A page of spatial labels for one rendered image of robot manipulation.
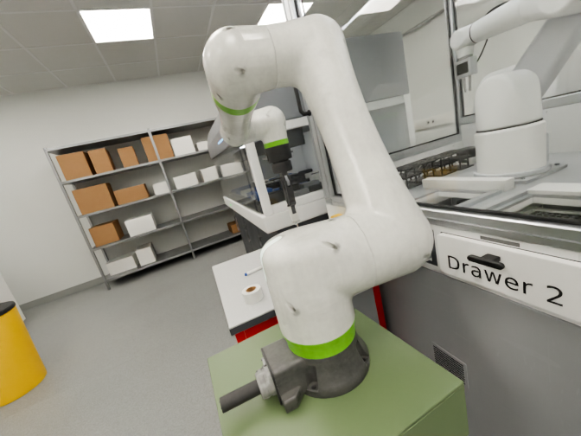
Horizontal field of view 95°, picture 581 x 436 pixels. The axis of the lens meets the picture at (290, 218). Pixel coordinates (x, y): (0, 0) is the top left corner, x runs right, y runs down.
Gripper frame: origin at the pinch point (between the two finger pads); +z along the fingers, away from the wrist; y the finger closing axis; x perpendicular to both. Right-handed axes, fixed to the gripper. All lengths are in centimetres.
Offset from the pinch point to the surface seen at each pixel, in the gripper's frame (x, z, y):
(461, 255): 32, 11, 47
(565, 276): 36, 10, 66
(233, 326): -30.8, 24.0, 24.4
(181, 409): -85, 100, -34
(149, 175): -160, -40, -360
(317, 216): 23, 21, -59
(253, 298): -23.0, 21.7, 15.1
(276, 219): -4, 13, -52
